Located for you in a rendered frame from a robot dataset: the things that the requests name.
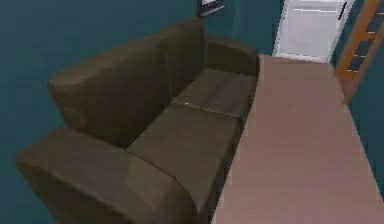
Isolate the black framed picture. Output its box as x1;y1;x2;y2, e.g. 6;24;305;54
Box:
197;0;226;18

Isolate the brown sofa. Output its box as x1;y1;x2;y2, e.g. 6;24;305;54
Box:
13;18;261;224

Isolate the white room door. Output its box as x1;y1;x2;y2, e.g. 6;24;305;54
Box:
272;0;356;64

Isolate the black door handle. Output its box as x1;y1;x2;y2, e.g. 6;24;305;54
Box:
337;1;348;21

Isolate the orange wooden shelf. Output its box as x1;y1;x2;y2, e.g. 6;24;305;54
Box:
334;0;384;106

